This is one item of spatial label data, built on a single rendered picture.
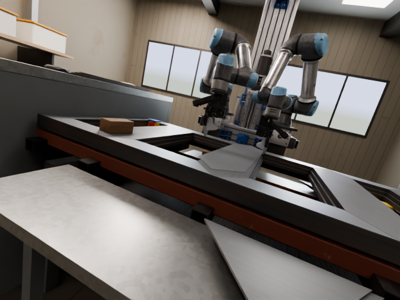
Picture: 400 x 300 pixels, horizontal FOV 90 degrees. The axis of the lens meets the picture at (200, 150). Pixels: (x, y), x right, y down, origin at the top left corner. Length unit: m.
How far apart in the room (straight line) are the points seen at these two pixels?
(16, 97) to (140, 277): 0.85
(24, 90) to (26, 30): 2.44
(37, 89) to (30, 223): 0.66
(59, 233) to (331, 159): 4.86
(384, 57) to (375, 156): 1.86
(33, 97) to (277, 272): 1.04
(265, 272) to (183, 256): 0.16
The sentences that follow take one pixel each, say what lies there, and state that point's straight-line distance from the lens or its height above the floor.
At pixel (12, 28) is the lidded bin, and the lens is 3.26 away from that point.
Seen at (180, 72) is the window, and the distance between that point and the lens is 5.11.
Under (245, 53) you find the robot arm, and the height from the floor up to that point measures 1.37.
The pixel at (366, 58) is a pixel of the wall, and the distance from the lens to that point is 5.20.
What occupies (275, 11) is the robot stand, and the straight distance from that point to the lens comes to 1.99.
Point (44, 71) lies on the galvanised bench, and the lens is 1.09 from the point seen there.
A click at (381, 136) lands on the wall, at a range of 5.27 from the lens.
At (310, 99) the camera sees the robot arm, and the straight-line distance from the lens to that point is 1.58.
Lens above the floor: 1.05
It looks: 13 degrees down
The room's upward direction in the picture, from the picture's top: 13 degrees clockwise
